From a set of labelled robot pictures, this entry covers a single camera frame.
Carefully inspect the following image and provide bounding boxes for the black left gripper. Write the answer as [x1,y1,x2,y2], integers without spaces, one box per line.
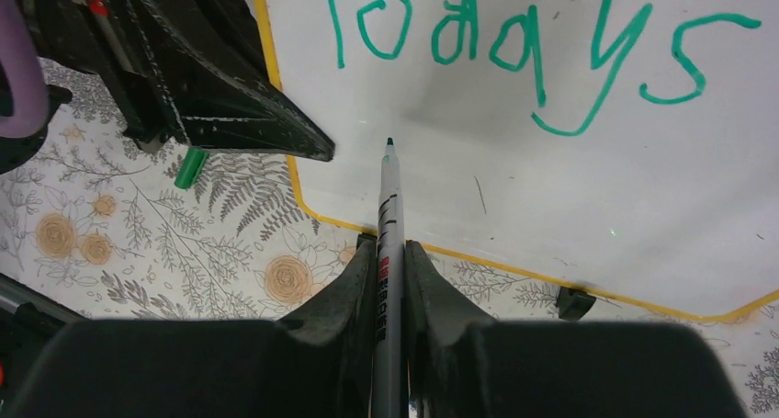
[17,0,335,162]

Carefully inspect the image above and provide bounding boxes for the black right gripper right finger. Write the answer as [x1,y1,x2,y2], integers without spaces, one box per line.
[404,241,744,417]

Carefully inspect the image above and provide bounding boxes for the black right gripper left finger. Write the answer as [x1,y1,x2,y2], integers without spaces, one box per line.
[12,243,377,417]

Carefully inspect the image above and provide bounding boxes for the green whiteboard marker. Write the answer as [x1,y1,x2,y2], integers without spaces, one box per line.
[371,138,408,417]

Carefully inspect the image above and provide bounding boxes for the green marker cap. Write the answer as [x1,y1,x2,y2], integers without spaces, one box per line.
[174,147,209,189]

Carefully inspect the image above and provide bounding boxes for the yellow framed whiteboard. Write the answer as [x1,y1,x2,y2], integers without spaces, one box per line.
[253,0,778,320]

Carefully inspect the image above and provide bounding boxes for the floral tablecloth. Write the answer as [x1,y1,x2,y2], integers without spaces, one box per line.
[0,56,779,418]

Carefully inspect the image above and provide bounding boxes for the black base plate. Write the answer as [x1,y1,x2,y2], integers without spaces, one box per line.
[1,275,85,412]

